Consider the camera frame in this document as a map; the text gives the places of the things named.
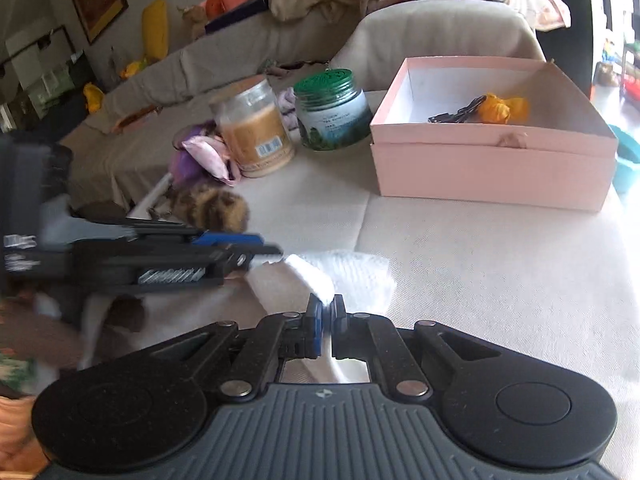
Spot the small yellow toy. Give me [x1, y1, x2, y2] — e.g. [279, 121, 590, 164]
[82, 82, 106, 113]
[120, 57, 151, 78]

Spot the teal basin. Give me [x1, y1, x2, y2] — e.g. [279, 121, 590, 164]
[607, 124, 640, 196]

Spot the yellow plush pillow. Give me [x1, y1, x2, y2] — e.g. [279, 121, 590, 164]
[141, 0, 170, 58]

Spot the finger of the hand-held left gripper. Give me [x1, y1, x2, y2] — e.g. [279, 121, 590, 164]
[75, 242, 283, 291]
[75, 212, 263, 248]

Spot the black hair clip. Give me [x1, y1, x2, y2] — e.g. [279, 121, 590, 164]
[428, 96, 487, 124]

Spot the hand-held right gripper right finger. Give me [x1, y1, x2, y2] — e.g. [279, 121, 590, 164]
[330, 296, 501, 401]

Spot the white cloth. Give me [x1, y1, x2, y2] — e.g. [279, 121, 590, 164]
[80, 249, 398, 386]

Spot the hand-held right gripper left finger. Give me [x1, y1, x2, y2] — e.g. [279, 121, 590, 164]
[150, 294, 325, 403]

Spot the lilac fuzzy towel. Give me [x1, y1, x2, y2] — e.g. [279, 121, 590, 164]
[277, 87, 301, 131]

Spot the green lid jar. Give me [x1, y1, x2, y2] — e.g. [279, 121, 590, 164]
[293, 69, 373, 152]

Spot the white rod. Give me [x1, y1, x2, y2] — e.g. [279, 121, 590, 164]
[132, 172, 173, 216]

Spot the tan plush bear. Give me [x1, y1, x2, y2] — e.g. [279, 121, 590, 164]
[177, 5, 211, 41]

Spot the person's left forearm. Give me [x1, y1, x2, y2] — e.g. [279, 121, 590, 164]
[0, 295, 86, 371]

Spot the white storage shelf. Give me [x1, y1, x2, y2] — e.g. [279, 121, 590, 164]
[0, 25, 96, 121]

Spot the orange brown cloth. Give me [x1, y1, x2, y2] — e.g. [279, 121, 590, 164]
[112, 105, 163, 133]

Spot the pink fabric pouch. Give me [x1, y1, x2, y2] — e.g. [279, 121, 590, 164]
[181, 135, 236, 181]

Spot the purple cloth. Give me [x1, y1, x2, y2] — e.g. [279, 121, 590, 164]
[170, 122, 221, 186]

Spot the pink cardboard box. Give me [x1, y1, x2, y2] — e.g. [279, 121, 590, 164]
[370, 56, 620, 212]

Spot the clear jar with tan label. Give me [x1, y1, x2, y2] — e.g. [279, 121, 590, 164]
[209, 77, 296, 178]

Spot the leopard print plush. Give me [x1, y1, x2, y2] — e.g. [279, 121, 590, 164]
[167, 185, 251, 233]

